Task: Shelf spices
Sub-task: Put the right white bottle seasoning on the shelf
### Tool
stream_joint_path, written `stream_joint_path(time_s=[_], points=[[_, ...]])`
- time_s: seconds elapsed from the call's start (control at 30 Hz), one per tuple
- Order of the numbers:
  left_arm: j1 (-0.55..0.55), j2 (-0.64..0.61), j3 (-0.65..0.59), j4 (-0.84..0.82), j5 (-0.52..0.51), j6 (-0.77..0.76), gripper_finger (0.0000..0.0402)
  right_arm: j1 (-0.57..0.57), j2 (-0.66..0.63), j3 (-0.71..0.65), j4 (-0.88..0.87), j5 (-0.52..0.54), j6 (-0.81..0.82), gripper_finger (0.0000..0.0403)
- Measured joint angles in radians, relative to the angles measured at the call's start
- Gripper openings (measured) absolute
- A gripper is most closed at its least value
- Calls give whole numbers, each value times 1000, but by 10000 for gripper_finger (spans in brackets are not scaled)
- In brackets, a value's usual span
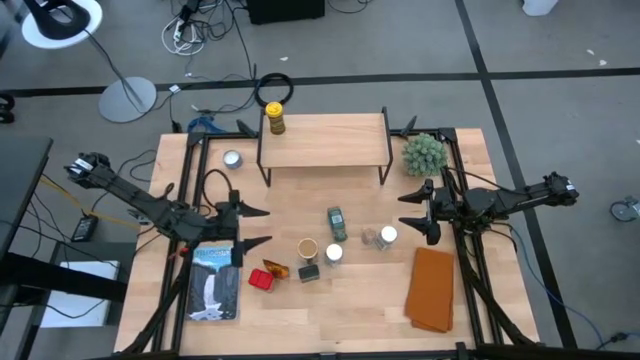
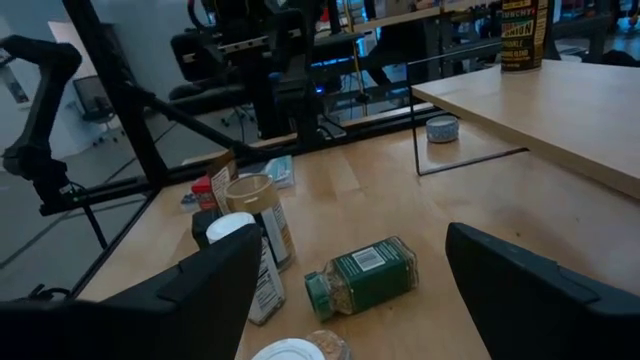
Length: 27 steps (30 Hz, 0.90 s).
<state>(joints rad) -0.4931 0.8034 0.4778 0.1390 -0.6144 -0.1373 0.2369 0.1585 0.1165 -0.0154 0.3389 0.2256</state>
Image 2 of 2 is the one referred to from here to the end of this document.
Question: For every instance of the white lid seasoning jar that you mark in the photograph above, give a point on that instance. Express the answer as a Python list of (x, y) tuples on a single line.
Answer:
[(287, 350), (272, 290)]

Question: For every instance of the black office chair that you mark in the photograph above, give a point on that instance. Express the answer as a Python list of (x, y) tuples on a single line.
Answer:
[(92, 97), (200, 65)]

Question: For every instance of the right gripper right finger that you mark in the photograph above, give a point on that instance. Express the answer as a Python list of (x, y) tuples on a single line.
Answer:
[(550, 320)]

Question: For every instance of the green black pepper tin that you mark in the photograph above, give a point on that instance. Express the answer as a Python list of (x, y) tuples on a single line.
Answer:
[(202, 227)]

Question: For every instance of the red patterned paprika tin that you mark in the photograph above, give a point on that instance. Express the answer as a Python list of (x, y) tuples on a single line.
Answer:
[(204, 192)]

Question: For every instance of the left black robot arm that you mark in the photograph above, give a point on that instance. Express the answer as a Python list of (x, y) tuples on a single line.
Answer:
[(300, 100)]

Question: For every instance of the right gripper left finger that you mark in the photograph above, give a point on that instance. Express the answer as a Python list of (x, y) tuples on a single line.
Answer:
[(150, 325)]

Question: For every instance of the yellow lid spice jar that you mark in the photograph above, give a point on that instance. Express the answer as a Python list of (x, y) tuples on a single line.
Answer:
[(524, 35)]

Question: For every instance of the blue patterned candle tin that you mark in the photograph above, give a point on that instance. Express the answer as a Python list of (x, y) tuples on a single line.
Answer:
[(442, 129)]

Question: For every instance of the gold lid spice jar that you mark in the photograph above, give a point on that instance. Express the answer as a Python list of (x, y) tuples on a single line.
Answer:
[(260, 215)]

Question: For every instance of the wooden shelf black metal legs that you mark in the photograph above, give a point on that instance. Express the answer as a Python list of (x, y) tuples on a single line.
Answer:
[(550, 115)]

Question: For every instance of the green lid oregano glass jar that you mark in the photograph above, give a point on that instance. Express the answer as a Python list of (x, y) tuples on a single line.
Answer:
[(370, 277)]

